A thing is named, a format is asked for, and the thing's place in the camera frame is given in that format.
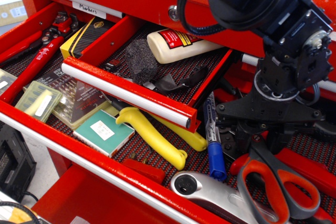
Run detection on red handled crimping tool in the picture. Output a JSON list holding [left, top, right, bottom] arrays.
[[219, 127, 335, 198]]

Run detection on red tool chest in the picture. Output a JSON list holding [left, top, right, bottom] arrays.
[[23, 0, 224, 223]]

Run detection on orange grey handled scissors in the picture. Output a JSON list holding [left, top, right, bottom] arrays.
[[237, 134, 320, 223]]

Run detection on small red plug adapter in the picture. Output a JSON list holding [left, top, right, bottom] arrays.
[[122, 152, 165, 184]]

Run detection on black yellow box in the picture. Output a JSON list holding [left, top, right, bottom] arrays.
[[60, 17, 115, 59]]

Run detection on green small box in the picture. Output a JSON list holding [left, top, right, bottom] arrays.
[[73, 110, 135, 158]]

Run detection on black tape scrap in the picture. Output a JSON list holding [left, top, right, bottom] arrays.
[[154, 65, 208, 94]]

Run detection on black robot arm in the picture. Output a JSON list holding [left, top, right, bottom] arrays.
[[177, 0, 333, 154]]

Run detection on black handled clamp tool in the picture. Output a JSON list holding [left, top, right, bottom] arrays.
[[313, 121, 335, 138]]

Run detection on small red black connector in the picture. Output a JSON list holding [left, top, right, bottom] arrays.
[[103, 59, 121, 72]]

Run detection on red handled pliers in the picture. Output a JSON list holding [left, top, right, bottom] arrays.
[[214, 77, 243, 103]]

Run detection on black sleeved cable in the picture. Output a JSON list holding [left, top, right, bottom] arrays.
[[176, 0, 226, 36]]

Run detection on small yellowish plastic case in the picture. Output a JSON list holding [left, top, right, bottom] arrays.
[[15, 81, 62, 122]]

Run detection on small open red drawer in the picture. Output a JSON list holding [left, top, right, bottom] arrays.
[[61, 16, 231, 132]]

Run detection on black foam block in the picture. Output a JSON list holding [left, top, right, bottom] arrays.
[[124, 39, 158, 85]]

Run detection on clear plastic case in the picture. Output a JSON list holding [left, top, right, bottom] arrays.
[[0, 69, 17, 95]]

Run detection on blue whiteboard marker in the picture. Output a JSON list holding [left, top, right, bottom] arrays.
[[203, 92, 227, 182]]

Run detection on silver drawer lock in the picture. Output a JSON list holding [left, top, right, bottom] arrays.
[[168, 5, 180, 22]]

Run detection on drill bit set case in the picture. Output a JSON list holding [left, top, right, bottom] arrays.
[[36, 68, 116, 130]]

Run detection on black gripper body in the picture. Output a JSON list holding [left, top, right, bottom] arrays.
[[216, 56, 326, 133]]

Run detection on black electronic device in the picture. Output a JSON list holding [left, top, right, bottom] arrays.
[[1, 124, 36, 202]]

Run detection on silver utility knife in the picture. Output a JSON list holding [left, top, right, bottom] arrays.
[[169, 170, 281, 224]]

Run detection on white glue bottle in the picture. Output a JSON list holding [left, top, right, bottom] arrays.
[[146, 29, 223, 64]]

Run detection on large open red drawer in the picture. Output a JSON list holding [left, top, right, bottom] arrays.
[[1, 3, 335, 223]]

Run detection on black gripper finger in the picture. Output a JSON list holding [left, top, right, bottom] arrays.
[[267, 131, 290, 154], [235, 124, 252, 154]]

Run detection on red handled wire stripper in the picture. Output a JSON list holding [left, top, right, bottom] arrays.
[[1, 11, 80, 104]]

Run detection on yellow handled pliers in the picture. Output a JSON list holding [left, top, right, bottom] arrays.
[[116, 106, 207, 170]]

